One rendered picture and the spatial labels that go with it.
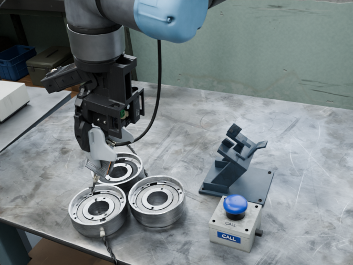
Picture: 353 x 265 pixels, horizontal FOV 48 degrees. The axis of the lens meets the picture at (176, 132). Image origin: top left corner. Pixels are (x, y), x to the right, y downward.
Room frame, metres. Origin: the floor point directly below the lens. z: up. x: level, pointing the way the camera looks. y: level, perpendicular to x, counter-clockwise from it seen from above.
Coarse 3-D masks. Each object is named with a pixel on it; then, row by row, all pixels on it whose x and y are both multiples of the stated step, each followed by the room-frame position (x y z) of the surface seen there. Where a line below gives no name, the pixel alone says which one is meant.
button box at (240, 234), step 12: (252, 204) 0.49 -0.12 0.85; (216, 216) 0.47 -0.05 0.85; (228, 216) 0.46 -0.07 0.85; (240, 216) 0.46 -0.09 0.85; (252, 216) 0.46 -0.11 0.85; (216, 228) 0.45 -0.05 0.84; (228, 228) 0.44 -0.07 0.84; (240, 228) 0.44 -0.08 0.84; (252, 228) 0.44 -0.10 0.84; (216, 240) 0.45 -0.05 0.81; (228, 240) 0.44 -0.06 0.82; (240, 240) 0.43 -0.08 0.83; (252, 240) 0.44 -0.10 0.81
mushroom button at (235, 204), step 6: (228, 198) 0.48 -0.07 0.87; (234, 198) 0.48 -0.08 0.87; (240, 198) 0.47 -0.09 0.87; (228, 204) 0.47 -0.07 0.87; (234, 204) 0.46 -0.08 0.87; (240, 204) 0.46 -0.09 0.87; (246, 204) 0.46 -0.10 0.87; (228, 210) 0.46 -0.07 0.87; (234, 210) 0.45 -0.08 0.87; (240, 210) 0.45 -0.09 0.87
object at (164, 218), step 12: (144, 180) 0.59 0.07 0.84; (156, 180) 0.60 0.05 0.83; (168, 180) 0.59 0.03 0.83; (132, 192) 0.56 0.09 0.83; (156, 192) 0.57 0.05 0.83; (168, 192) 0.56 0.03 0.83; (180, 192) 0.56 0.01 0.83; (132, 204) 0.54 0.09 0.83; (144, 204) 0.53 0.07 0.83; (168, 204) 0.53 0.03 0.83; (180, 204) 0.52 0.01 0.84; (144, 216) 0.50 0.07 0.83; (156, 216) 0.49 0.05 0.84; (168, 216) 0.50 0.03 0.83; (180, 216) 0.52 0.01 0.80
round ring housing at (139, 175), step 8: (120, 152) 0.69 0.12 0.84; (128, 152) 0.68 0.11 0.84; (136, 160) 0.67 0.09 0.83; (120, 168) 0.66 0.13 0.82; (128, 168) 0.65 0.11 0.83; (112, 176) 0.65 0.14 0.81; (120, 176) 0.66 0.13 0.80; (128, 176) 0.62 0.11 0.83; (136, 176) 0.60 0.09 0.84; (96, 184) 0.61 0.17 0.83; (112, 184) 0.59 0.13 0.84; (120, 184) 0.59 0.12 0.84; (128, 184) 0.59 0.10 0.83; (128, 192) 0.60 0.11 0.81
